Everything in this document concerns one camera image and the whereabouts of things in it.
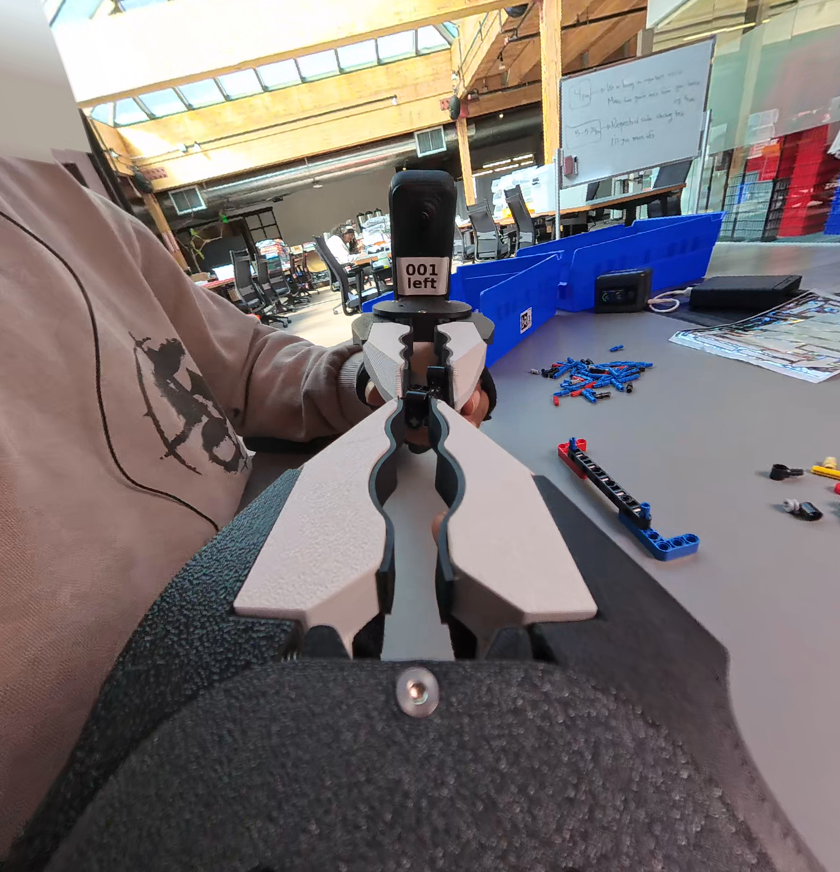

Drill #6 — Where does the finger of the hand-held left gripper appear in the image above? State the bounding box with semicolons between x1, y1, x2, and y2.
362;320;414;404
437;320;489;411

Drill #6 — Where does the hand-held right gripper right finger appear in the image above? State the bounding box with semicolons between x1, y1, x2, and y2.
430;400;599;659

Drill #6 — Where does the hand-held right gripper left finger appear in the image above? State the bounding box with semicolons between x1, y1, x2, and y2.
232;398;405;659

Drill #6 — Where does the small black lego connector assembly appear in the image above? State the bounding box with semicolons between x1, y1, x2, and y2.
401;367;450;429

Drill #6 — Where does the black lego beam assembly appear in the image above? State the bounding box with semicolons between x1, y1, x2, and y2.
558;438;702;562

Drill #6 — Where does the person's left forearm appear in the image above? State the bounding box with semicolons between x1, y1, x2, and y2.
236;317;368;444

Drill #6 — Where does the pile of blue lego pins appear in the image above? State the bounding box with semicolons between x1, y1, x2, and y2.
529;342;654;407

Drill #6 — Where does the pile of mixed lego parts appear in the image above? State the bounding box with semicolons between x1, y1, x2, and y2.
769;455;840;529

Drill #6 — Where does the lego instruction booklet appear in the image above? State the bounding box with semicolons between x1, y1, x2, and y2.
668;292;840;384

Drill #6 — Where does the person's left hand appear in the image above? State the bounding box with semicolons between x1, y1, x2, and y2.
355;341;497;454

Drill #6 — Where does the black office chair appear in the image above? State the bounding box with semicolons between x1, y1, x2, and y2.
504;185;540;253
466;199;511;263
313;235;363;316
229;248;292;329

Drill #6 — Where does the black cube device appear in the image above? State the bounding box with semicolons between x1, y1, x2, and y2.
593;268;654;314

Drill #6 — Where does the whiteboard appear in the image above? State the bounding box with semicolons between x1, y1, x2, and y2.
558;37;717;190

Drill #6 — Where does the black flat box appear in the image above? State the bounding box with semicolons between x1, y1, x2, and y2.
689;274;804;312

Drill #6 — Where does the stack of red crates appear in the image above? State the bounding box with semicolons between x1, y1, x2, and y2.
746;129;840;238

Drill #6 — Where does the thin black cable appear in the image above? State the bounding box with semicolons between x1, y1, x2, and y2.
0;202;220;531

